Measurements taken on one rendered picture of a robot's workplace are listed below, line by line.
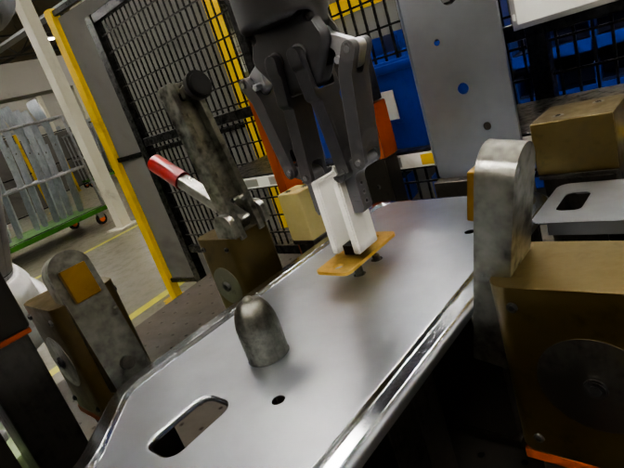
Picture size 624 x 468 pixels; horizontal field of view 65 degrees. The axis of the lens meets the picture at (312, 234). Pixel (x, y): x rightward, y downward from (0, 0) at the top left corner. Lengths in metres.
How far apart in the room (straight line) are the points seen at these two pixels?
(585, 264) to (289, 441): 0.19
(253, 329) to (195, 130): 0.24
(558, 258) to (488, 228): 0.05
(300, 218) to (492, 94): 0.27
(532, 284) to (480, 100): 0.38
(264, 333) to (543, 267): 0.19
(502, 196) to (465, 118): 0.38
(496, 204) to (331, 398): 0.15
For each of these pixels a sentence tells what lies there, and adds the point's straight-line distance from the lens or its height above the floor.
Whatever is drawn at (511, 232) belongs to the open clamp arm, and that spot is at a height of 1.07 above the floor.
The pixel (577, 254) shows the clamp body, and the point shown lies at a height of 1.05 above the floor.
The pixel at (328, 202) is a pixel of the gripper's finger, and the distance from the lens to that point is 0.43.
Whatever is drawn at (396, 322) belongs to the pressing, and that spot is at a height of 1.00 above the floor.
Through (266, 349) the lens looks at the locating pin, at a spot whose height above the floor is 1.01.
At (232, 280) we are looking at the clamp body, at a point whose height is 1.00.
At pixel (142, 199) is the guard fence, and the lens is 3.42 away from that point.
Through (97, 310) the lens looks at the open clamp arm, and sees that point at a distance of 0.46.
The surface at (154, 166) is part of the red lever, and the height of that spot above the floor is 1.14.
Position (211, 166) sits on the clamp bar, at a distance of 0.51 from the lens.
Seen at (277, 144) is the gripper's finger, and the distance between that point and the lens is 0.44.
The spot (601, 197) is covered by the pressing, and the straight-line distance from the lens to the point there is 0.52.
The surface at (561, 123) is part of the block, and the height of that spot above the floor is 1.06.
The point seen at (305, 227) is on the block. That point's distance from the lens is 0.56.
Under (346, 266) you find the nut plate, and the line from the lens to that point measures 0.42.
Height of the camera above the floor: 1.18
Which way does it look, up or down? 17 degrees down
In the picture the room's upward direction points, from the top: 18 degrees counter-clockwise
